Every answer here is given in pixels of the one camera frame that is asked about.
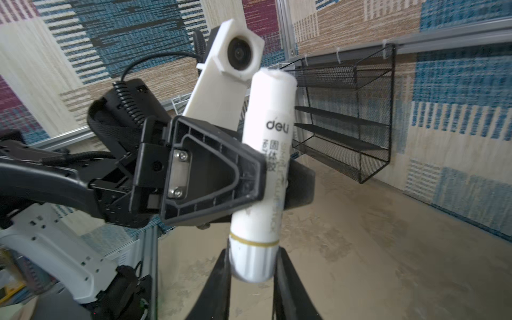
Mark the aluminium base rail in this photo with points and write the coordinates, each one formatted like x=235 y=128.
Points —
x=141 y=255

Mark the black wire shelf rack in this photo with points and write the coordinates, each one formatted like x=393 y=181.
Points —
x=344 y=109

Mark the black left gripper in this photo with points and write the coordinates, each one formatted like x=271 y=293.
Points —
x=210 y=175

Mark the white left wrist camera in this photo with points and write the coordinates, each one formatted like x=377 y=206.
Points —
x=233 y=59

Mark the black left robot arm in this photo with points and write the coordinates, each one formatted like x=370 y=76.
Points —
x=33 y=177

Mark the white wire mesh basket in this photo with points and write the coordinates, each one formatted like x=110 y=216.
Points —
x=180 y=102

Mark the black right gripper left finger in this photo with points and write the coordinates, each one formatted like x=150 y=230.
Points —
x=214 y=299

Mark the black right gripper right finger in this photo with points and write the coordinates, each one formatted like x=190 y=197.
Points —
x=290 y=298

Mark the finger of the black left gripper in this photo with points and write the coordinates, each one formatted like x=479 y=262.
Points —
x=300 y=189

